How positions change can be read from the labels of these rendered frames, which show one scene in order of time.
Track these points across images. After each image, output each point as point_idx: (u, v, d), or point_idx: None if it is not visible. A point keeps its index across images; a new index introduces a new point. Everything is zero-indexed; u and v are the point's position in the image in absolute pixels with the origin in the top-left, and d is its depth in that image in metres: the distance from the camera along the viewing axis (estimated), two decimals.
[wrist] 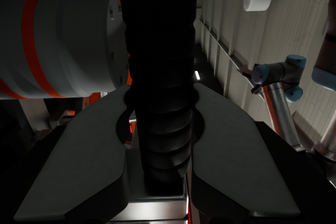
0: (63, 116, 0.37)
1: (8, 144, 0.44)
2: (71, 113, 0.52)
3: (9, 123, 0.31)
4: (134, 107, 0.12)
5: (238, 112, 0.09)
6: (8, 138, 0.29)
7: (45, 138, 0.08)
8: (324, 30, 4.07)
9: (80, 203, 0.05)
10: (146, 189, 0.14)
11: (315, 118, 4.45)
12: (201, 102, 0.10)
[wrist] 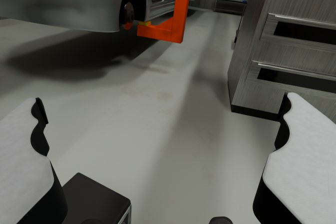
0: None
1: None
2: None
3: None
4: (46, 121, 0.11)
5: None
6: None
7: None
8: None
9: None
10: None
11: None
12: (292, 114, 0.09)
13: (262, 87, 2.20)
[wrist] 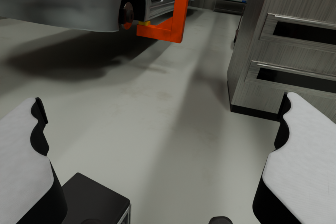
0: None
1: None
2: None
3: None
4: (46, 121, 0.11)
5: None
6: None
7: None
8: None
9: None
10: None
11: None
12: (292, 114, 0.09)
13: (262, 87, 2.20)
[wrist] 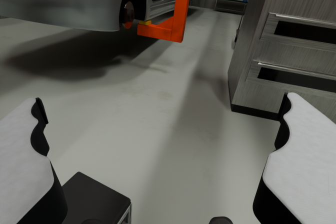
0: None
1: None
2: None
3: None
4: (46, 121, 0.11)
5: None
6: None
7: None
8: None
9: None
10: None
11: None
12: (292, 114, 0.09)
13: (263, 86, 2.20)
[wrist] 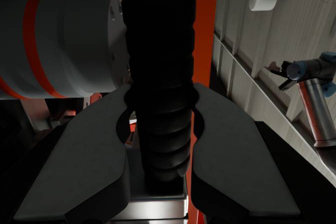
0: (64, 116, 0.37)
1: (9, 144, 0.45)
2: (72, 113, 0.52)
3: (10, 123, 0.31)
4: (134, 107, 0.12)
5: (238, 112, 0.09)
6: (10, 138, 0.29)
7: (45, 138, 0.08)
8: (332, 30, 4.08)
9: (80, 203, 0.05)
10: (147, 188, 0.14)
11: None
12: (201, 102, 0.10)
13: None
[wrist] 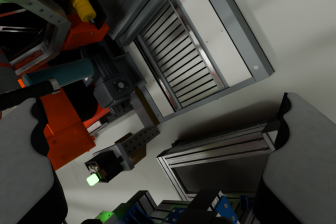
0: None
1: None
2: None
3: None
4: (46, 121, 0.11)
5: None
6: None
7: None
8: None
9: None
10: None
11: None
12: (292, 114, 0.09)
13: None
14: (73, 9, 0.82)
